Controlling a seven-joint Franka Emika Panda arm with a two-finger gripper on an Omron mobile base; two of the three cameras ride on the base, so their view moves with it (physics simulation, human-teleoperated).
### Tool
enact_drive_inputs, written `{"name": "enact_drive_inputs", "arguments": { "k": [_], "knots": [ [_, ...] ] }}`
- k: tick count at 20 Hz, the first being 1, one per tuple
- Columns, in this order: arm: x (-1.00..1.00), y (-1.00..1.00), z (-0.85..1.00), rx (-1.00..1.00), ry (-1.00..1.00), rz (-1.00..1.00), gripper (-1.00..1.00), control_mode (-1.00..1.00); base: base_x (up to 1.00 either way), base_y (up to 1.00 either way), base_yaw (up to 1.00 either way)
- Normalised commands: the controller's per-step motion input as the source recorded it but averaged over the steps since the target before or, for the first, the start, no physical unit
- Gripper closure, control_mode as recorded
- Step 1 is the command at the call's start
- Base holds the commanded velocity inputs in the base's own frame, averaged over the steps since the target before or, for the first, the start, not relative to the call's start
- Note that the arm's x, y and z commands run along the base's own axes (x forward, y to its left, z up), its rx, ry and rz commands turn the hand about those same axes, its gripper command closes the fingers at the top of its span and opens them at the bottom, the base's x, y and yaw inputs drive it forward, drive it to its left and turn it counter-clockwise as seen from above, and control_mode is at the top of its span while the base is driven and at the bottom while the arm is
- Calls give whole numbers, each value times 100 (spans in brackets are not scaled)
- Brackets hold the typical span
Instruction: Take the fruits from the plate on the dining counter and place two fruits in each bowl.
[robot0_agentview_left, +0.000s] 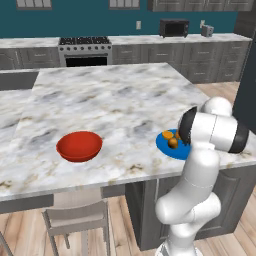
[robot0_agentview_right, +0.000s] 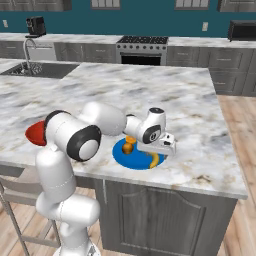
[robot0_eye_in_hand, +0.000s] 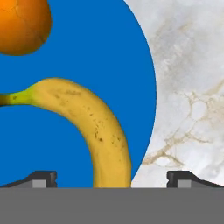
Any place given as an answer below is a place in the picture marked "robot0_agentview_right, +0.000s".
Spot red bowl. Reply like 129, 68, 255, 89
24, 119, 48, 147

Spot yellow banana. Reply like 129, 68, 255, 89
148, 152, 160, 170

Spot black microwave oven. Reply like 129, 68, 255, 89
227, 19, 256, 42

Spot steel dishwasher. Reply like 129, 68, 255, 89
27, 42, 58, 62

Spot grey bar stool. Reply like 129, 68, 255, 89
0, 165, 62, 256

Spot steel range with oven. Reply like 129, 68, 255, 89
115, 35, 170, 67

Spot brown pear-shaped fruit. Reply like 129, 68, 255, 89
121, 141, 134, 155

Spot grey kitchen sink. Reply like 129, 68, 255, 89
0, 61, 81, 80

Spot grey island cupboard door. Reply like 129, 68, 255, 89
94, 177, 239, 256

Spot orange round fruit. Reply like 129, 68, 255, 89
124, 134, 138, 144

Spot grey wall cupboards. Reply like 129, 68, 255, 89
216, 0, 256, 13
0, 0, 73, 13

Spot black coffee machine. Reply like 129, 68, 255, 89
25, 15, 48, 39

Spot blue round plate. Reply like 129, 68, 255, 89
111, 136, 166, 171

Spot silver tap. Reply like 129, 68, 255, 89
22, 37, 38, 72

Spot grey base cupboards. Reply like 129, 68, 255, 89
0, 40, 27, 60
165, 44, 256, 98
53, 41, 117, 65

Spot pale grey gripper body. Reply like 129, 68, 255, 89
136, 141, 177, 157

